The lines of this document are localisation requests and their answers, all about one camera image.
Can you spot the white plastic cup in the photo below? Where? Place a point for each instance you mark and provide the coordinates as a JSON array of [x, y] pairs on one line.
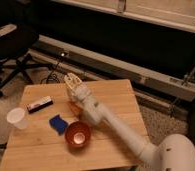
[[17, 117]]

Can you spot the red bowl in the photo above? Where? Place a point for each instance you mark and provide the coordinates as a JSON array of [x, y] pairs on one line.
[[78, 134]]

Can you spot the metal frame beam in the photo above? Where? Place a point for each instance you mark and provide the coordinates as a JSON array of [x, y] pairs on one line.
[[143, 76]]

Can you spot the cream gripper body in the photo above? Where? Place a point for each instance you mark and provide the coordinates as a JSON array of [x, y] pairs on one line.
[[73, 82]]

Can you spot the black office chair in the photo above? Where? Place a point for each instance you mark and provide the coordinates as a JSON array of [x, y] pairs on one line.
[[15, 41]]

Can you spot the blue sponge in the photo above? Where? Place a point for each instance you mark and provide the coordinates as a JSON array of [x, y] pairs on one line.
[[58, 124]]

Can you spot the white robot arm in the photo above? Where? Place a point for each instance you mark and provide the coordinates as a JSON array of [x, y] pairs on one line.
[[175, 153]]

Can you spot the metal clamp rod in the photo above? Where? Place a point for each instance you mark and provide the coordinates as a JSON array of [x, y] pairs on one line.
[[187, 78]]

